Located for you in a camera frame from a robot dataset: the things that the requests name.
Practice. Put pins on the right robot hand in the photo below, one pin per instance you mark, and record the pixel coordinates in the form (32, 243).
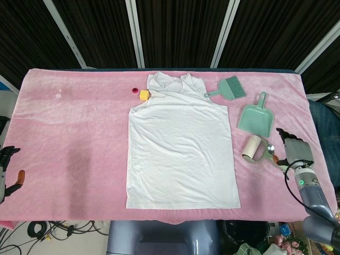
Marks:
(298, 152)

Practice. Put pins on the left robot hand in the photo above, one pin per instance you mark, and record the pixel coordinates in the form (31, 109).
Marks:
(2, 172)

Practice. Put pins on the green lint roller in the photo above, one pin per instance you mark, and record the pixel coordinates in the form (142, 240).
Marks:
(251, 148)

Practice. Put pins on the green hand brush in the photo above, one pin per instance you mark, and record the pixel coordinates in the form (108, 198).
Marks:
(228, 89)

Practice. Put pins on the white shirt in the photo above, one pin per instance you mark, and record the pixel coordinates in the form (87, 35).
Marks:
(180, 146)

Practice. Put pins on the blue fabric seat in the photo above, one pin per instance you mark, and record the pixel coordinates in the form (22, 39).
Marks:
(324, 122)

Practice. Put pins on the green dustpan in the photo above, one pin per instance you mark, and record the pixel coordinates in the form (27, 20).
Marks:
(256, 119)

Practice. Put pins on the pink fleece blanket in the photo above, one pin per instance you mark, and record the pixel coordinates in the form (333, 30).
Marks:
(66, 119)

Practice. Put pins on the colourful toy pile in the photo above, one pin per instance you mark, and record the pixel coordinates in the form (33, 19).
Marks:
(287, 245)

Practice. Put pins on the black bin bag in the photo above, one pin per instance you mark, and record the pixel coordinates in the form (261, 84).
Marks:
(244, 233)

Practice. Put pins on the green cloth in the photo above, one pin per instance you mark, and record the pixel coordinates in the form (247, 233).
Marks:
(245, 249)

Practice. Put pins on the small red cap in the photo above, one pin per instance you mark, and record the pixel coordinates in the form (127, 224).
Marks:
(135, 90)

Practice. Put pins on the yellow sponge block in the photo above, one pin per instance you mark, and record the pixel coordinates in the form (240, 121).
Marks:
(144, 95)

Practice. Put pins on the grey-blue robot torso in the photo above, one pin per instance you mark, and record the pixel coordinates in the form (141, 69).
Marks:
(159, 236)

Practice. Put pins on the black pleated curtain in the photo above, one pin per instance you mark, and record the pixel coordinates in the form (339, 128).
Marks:
(180, 26)

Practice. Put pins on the white frame post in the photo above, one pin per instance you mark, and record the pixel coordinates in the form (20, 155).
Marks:
(225, 32)
(8, 83)
(318, 45)
(135, 32)
(67, 34)

